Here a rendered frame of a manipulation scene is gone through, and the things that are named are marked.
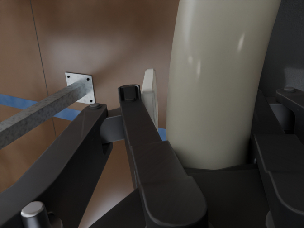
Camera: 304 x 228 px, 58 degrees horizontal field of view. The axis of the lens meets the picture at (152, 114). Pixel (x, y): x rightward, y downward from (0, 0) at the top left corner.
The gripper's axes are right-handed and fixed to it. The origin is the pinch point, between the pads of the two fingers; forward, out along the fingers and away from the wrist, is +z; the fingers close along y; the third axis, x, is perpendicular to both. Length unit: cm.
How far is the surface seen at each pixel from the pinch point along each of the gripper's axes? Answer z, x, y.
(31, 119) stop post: 109, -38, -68
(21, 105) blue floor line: 178, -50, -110
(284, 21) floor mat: 105, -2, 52
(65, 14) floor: 149, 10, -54
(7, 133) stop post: 95, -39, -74
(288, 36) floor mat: 105, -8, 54
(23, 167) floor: 192, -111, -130
